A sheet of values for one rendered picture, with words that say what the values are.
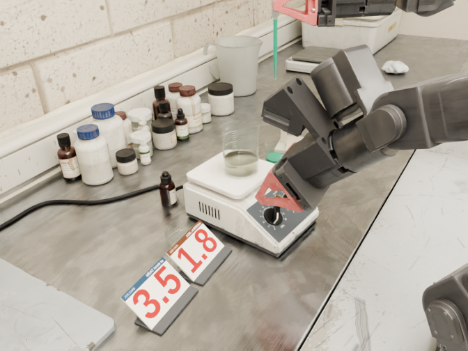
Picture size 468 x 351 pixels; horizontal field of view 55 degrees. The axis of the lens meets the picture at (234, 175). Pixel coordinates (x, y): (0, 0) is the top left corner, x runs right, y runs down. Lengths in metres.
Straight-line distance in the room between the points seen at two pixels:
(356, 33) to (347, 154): 1.24
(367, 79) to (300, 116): 0.08
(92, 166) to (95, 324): 0.38
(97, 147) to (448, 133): 0.67
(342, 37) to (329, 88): 1.24
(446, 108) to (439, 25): 1.64
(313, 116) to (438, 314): 0.24
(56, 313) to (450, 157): 0.81
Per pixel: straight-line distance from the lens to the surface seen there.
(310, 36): 1.80
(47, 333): 0.66
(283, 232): 0.72
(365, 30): 1.72
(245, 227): 0.72
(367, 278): 0.70
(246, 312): 0.64
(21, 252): 0.83
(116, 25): 1.16
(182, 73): 1.30
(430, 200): 0.90
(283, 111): 0.53
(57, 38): 1.05
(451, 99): 0.43
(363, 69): 0.51
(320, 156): 0.53
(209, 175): 0.76
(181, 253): 0.69
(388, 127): 0.45
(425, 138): 0.44
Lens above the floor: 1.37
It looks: 30 degrees down
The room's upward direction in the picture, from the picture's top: 3 degrees counter-clockwise
